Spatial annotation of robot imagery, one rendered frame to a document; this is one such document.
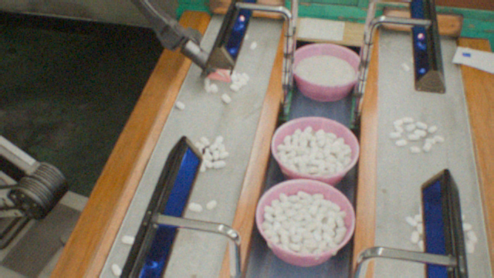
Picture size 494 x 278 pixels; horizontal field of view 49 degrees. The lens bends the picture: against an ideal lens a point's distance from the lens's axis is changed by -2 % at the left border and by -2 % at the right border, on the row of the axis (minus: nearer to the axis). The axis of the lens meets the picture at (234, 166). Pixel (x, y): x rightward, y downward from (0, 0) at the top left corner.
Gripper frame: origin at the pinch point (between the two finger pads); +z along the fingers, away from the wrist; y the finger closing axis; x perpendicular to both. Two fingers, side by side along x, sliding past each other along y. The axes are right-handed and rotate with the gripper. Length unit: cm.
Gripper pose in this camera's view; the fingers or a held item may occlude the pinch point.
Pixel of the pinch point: (228, 79)
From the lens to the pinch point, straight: 195.9
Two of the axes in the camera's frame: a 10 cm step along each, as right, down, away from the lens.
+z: 7.6, 5.5, 3.5
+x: -6.3, 4.6, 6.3
